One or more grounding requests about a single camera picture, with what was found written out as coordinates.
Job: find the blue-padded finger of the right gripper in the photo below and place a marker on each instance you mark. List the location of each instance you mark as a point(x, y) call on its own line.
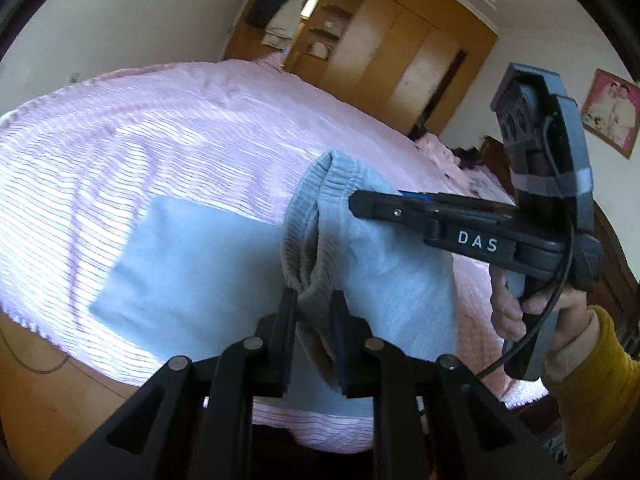
point(458, 201)

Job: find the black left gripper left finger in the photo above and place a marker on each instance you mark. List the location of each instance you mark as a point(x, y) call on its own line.
point(260, 365)

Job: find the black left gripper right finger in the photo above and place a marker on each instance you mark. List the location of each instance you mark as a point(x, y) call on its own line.
point(366, 365)

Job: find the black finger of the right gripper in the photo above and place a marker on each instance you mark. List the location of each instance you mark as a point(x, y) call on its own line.
point(413, 215)

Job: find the grey pants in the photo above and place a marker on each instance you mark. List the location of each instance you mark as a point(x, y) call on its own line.
point(194, 279)

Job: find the yellow sleeve right forearm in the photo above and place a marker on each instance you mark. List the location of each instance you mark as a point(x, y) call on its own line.
point(596, 384)

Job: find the person's right hand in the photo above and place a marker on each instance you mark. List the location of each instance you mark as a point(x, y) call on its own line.
point(577, 329)

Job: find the wooden wardrobe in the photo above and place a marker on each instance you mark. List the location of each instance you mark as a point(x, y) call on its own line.
point(407, 63)

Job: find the hanging clothes in wardrobe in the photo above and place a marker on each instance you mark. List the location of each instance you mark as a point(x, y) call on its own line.
point(278, 19)

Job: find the pink checkered bed sheet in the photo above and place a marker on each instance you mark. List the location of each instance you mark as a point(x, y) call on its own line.
point(80, 165)

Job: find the framed wall photo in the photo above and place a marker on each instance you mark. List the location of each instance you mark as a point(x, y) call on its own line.
point(611, 111)

